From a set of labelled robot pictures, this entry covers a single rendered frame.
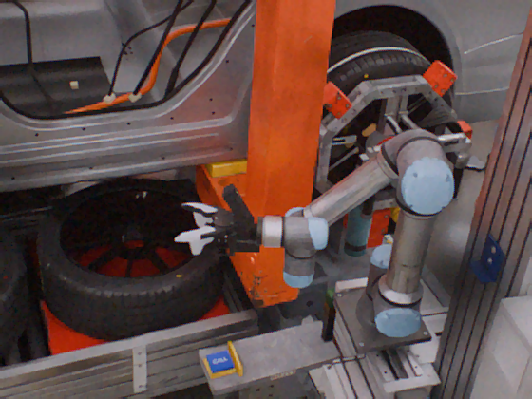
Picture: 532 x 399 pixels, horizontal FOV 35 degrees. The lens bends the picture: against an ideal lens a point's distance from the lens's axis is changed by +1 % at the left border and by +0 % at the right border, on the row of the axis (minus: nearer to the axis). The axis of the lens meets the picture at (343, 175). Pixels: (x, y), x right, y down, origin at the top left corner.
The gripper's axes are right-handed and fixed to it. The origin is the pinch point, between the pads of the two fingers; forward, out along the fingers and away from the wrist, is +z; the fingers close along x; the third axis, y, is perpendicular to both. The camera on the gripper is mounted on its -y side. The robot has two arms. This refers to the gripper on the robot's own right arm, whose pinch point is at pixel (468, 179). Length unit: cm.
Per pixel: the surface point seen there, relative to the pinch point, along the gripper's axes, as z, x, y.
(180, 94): 90, -48, 19
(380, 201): 21.4, -20.2, -21.4
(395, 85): 22.9, -22.4, 28.9
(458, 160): 7.4, 1.0, 10.7
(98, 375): 131, 2, -52
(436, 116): 10.4, -12.7, 20.3
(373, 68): 28, -30, 32
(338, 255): 28, -34, -60
